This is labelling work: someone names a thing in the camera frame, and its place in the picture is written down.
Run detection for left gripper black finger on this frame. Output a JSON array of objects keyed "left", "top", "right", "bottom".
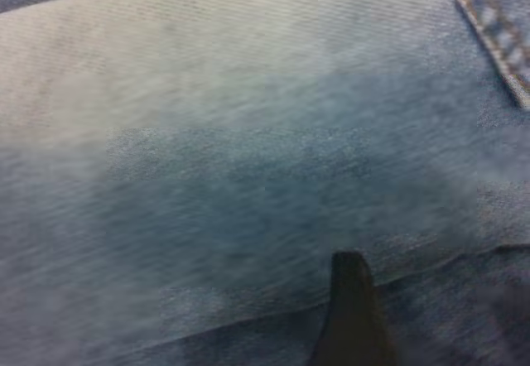
[{"left": 308, "top": 251, "right": 398, "bottom": 366}]

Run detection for blue denim shorts with print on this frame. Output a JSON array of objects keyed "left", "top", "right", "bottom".
[{"left": 0, "top": 0, "right": 530, "bottom": 366}]

